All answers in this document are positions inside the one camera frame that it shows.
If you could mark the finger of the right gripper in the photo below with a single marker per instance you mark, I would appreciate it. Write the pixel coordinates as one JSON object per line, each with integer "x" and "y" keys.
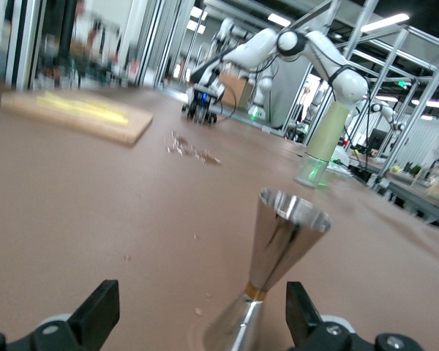
{"x": 211, "y": 117}
{"x": 187, "y": 111}

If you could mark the yellow plastic fork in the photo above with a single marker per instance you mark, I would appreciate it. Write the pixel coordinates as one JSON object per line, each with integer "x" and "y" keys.
{"x": 84, "y": 109}

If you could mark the metal double jigger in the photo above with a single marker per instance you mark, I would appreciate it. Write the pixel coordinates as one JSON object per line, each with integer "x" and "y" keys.
{"x": 281, "y": 237}

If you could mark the green sleeved glass bottle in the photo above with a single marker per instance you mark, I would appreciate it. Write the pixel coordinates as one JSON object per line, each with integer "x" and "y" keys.
{"x": 325, "y": 135}

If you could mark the grey background work table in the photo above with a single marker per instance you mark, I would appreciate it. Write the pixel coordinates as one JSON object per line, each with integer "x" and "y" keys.
{"x": 417, "y": 197}

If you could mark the bamboo cutting board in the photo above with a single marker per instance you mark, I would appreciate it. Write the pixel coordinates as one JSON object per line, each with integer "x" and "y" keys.
{"x": 95, "y": 124}

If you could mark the small clear glass cup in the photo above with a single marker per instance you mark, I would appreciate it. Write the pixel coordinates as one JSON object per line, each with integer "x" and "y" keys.
{"x": 199, "y": 116}

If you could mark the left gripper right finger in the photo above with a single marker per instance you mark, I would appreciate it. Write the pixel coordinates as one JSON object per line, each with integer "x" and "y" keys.
{"x": 300, "y": 311}

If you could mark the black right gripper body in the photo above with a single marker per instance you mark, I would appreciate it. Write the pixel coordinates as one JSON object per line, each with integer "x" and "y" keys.
{"x": 204, "y": 98}

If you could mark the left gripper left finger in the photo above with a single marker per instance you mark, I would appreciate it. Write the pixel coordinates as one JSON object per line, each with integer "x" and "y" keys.
{"x": 95, "y": 314}

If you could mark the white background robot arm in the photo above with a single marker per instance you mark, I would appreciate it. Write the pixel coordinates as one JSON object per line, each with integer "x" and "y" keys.
{"x": 378, "y": 108}
{"x": 263, "y": 87}

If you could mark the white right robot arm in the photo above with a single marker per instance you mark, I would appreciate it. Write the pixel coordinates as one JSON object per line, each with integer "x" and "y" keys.
{"x": 322, "y": 47}

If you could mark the brown cardboard box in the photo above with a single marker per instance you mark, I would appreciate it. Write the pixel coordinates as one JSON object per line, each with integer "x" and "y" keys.
{"x": 238, "y": 87}

